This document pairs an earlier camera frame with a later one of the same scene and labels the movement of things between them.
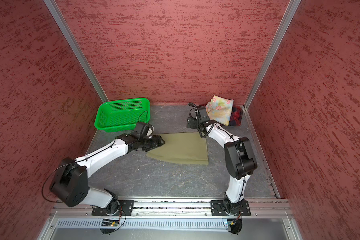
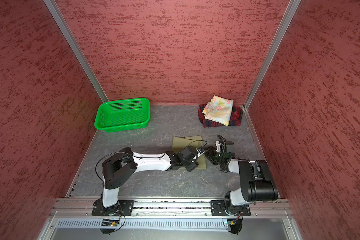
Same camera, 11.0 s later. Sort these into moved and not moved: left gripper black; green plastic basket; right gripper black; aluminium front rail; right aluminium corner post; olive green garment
Moved: right gripper black; left gripper black; olive green garment
Not moved: aluminium front rail; green plastic basket; right aluminium corner post
